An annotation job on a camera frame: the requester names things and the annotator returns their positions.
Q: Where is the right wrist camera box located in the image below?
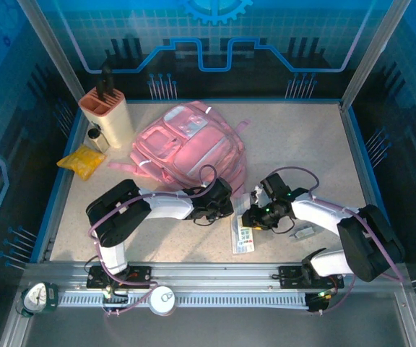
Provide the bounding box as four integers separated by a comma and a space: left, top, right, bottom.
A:
251, 172, 291, 203

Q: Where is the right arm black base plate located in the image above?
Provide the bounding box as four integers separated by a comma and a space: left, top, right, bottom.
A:
278, 265, 345, 290

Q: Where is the yellow snack bag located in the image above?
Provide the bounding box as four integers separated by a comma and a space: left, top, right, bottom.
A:
56, 144, 107, 180

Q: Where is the aluminium frame post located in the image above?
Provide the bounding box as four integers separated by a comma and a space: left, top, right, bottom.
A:
339, 0, 411, 109
16, 0, 86, 106

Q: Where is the white printed card packet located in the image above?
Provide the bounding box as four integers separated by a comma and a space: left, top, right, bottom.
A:
231, 213, 256, 254

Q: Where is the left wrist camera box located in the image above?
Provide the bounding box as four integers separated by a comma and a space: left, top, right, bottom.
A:
209, 176, 235, 204

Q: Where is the round dial gauge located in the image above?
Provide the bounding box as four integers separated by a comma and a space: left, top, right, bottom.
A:
19, 282, 59, 319

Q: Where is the grey item in clear packet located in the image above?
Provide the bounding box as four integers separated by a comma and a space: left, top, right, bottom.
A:
289, 226, 317, 240

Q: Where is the white slotted cable duct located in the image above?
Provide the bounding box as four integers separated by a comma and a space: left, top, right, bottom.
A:
58, 291, 308, 309

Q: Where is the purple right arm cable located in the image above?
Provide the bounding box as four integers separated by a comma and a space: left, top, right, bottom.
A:
265, 166, 404, 315

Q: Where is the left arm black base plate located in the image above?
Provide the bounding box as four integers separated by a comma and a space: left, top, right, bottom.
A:
86, 265, 153, 290

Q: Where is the small bottle with black cap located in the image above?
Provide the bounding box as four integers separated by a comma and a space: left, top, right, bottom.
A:
87, 127, 108, 152

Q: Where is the aluminium front beam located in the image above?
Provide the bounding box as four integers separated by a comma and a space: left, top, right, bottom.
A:
23, 262, 411, 294

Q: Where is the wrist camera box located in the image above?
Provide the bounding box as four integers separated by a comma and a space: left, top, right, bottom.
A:
251, 172, 291, 203
209, 176, 235, 204

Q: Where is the cream knife block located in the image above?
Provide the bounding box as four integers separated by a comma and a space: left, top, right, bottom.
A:
77, 88, 135, 149

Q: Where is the black knife handle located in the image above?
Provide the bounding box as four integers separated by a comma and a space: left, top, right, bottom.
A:
97, 64, 114, 100

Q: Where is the pink student backpack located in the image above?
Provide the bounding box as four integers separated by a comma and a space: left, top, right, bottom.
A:
107, 100, 252, 198

